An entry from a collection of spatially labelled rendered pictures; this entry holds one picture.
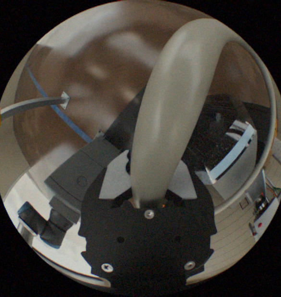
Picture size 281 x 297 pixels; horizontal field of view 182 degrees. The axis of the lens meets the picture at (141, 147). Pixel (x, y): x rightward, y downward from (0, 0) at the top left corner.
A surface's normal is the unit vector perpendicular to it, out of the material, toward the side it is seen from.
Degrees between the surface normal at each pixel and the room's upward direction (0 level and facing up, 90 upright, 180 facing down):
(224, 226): 90
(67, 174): 90
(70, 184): 90
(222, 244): 90
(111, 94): 0
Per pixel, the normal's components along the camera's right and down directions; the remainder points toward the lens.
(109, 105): -0.04, 0.43
